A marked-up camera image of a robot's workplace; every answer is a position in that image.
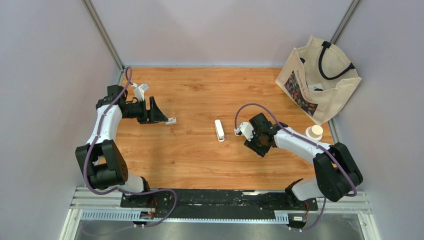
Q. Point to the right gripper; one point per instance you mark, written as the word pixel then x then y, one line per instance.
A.
pixel 250 144

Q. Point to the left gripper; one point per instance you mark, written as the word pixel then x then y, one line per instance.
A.
pixel 154 115

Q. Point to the white staple box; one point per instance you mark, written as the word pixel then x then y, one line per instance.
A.
pixel 171 121

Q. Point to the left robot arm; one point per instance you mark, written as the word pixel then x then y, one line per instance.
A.
pixel 101 163

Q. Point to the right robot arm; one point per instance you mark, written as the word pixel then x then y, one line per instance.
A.
pixel 336 172

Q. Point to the white stapler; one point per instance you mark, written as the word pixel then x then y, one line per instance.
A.
pixel 219 130

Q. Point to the white plastic bottle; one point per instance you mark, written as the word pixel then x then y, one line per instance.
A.
pixel 314 132

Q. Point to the beige canvas tote bag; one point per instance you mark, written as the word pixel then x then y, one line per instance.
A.
pixel 319 78

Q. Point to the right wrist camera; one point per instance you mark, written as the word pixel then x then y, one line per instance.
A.
pixel 245 129

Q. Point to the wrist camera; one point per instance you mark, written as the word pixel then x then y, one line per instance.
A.
pixel 139 91
pixel 245 129

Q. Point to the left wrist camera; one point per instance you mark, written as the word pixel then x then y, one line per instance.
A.
pixel 139 91

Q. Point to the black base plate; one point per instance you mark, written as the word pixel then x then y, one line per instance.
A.
pixel 222 204

